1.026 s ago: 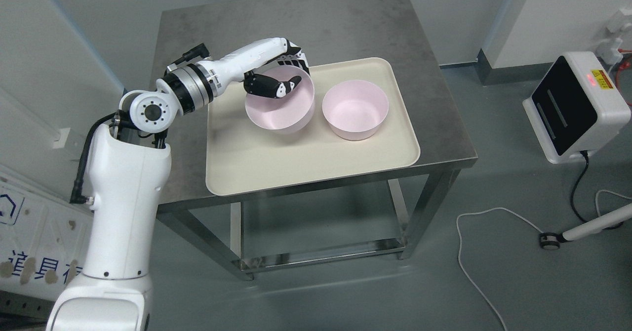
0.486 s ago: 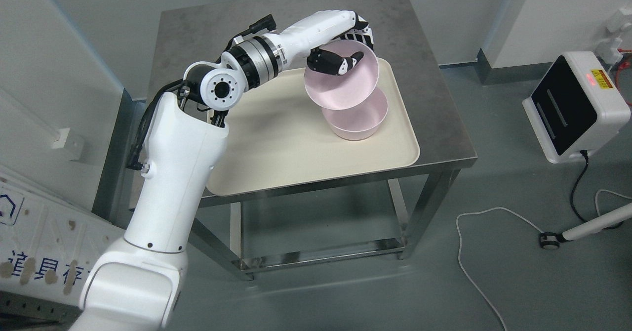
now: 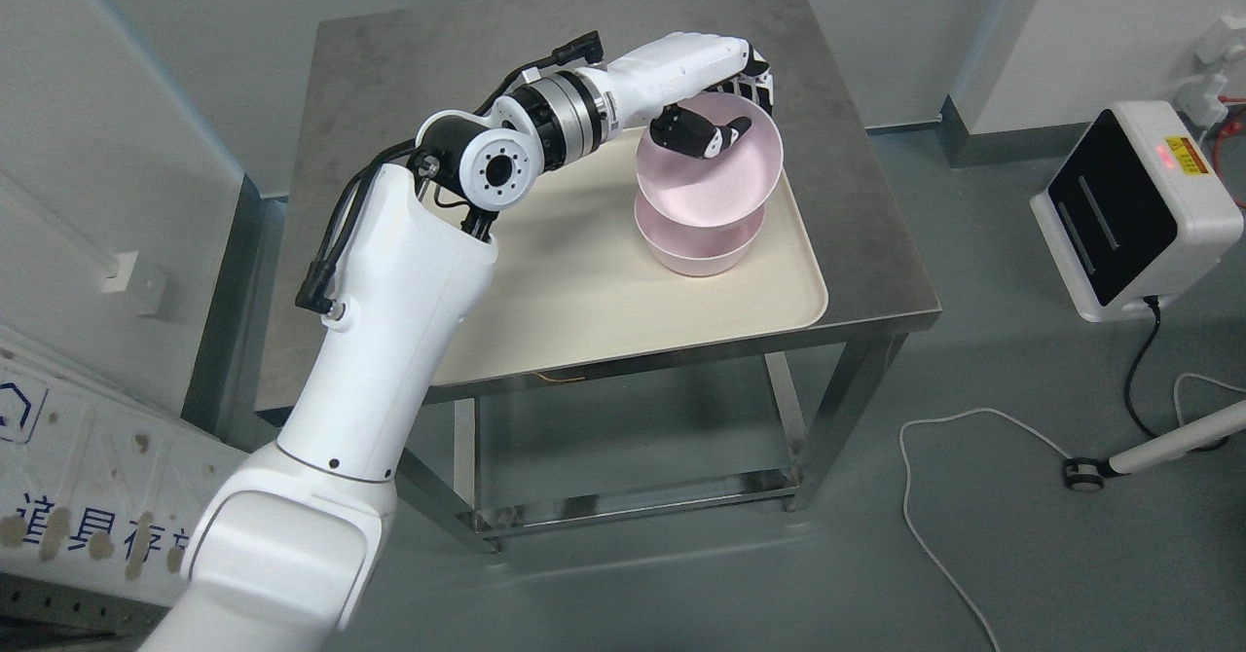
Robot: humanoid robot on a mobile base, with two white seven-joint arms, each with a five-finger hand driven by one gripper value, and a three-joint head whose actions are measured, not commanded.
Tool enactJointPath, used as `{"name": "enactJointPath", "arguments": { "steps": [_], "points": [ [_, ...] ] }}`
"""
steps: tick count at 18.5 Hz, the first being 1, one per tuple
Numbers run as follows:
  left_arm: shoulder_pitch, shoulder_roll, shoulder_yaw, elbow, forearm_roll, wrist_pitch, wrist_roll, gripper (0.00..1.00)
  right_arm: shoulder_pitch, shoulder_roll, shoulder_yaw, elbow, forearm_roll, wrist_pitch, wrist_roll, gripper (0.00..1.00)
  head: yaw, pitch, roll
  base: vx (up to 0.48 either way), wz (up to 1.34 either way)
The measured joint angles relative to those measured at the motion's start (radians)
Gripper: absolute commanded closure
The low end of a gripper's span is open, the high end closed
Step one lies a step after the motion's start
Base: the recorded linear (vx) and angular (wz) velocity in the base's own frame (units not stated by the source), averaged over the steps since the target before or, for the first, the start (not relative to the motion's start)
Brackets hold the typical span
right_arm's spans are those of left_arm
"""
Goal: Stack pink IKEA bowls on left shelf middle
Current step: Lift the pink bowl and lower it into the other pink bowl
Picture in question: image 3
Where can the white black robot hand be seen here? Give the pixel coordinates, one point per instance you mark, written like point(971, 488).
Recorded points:
point(647, 86)

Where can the pink bowl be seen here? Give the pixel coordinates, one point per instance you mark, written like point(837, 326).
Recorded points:
point(693, 251)
point(722, 190)

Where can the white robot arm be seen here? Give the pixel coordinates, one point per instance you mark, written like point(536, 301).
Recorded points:
point(286, 548)

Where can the cream plastic tray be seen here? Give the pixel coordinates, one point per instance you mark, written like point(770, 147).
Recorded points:
point(575, 282)

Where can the stainless steel table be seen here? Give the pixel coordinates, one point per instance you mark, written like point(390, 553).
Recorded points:
point(373, 77)

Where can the white black box device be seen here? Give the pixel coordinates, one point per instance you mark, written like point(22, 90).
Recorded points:
point(1136, 215)

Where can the white stand leg with caster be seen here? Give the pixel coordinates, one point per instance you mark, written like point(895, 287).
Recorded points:
point(1090, 474)

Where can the white printed sign board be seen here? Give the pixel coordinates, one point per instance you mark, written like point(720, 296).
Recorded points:
point(98, 492)

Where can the white wall socket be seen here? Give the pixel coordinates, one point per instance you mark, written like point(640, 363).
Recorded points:
point(138, 282)

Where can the white wall power outlet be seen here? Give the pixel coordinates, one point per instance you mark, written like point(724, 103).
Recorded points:
point(1199, 98)

